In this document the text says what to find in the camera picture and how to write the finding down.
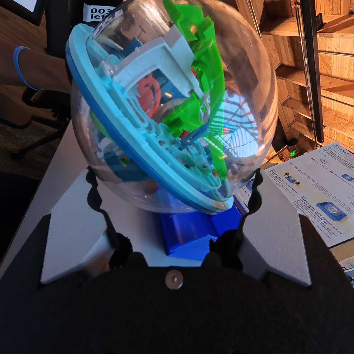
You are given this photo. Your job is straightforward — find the clear plastic maze ball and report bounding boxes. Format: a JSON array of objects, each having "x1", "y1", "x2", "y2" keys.
[{"x1": 66, "y1": 0, "x2": 279, "y2": 216}]

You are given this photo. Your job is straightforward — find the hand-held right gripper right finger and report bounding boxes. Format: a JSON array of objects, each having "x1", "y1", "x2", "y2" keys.
[{"x1": 236, "y1": 168, "x2": 313, "y2": 287}]

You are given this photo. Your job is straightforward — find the black metal pole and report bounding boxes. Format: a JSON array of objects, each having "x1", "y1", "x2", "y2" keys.
[{"x1": 300, "y1": 0, "x2": 325, "y2": 143}]

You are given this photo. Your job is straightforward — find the person's left hand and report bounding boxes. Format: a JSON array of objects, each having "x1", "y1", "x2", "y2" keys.
[{"x1": 25, "y1": 51, "x2": 72, "y2": 94}]

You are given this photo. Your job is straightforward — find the wooden board with instruction sheet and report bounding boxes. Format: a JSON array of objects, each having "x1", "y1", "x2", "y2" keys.
[{"x1": 241, "y1": 142, "x2": 354, "y2": 277}]

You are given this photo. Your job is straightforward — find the large blue plastic bin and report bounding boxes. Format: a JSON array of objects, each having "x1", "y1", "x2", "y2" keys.
[{"x1": 160, "y1": 203, "x2": 244, "y2": 262}]

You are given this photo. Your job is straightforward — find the black office chair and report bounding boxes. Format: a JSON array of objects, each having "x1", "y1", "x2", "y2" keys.
[{"x1": 0, "y1": 88, "x2": 72, "y2": 161}]

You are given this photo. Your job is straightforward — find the blue wristband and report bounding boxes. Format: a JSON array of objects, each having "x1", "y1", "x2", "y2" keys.
[{"x1": 13, "y1": 46, "x2": 44, "y2": 91}]

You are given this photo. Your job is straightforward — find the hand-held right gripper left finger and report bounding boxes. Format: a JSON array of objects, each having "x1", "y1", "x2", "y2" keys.
[{"x1": 41, "y1": 167, "x2": 117, "y2": 285}]

